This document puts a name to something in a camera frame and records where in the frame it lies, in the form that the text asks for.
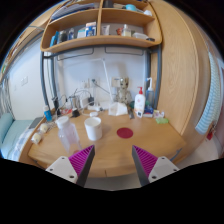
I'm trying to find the clear blue pump bottle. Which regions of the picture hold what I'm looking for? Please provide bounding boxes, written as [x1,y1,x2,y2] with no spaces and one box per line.
[146,77,154,107]

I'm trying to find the wooden wardrobe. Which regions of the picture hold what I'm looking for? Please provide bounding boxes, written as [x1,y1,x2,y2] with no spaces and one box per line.
[151,0,210,147]

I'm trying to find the clear plastic water bottle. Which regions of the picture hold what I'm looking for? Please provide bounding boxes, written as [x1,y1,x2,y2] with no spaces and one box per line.
[56,116,81,155]

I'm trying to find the white desk lamp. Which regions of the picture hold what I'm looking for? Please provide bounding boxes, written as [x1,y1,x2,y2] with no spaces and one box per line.
[89,58,113,109]

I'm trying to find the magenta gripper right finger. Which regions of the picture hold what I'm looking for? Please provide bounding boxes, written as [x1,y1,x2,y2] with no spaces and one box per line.
[132,145,179,186]

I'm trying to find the blue small bottle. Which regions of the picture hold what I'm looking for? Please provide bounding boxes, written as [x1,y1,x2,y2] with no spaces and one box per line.
[43,105,53,122]

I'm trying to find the white plastic cup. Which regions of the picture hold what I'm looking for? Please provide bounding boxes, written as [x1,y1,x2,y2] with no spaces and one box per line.
[84,117,102,141]

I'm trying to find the round red coaster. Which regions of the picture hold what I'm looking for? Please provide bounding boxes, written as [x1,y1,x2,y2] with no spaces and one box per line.
[117,128,133,139]

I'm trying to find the green sponge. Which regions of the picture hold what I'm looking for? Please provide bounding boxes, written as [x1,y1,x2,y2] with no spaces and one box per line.
[156,118,169,124]

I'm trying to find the wooden desk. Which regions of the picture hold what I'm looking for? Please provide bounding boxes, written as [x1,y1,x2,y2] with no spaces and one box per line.
[19,112,185,178]

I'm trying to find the small robot figurine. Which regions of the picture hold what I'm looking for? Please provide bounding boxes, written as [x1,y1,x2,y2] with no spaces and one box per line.
[116,78,131,104]

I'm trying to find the light blue bed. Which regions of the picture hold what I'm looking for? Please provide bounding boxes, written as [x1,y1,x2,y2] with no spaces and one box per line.
[0,113,33,161]

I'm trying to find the white tissue box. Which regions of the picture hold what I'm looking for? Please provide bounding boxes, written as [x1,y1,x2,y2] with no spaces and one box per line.
[108,102,128,116]

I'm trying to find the wooden wall shelf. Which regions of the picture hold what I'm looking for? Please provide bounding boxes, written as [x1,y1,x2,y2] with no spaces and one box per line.
[40,0,162,53]

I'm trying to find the white red pump bottle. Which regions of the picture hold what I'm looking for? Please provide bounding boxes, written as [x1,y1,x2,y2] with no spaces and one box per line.
[134,88,145,118]

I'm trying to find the white tape roll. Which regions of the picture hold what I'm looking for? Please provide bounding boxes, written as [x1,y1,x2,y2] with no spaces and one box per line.
[31,133,43,144]

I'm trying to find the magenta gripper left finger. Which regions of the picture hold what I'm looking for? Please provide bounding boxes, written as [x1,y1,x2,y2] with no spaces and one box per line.
[46,145,95,187]

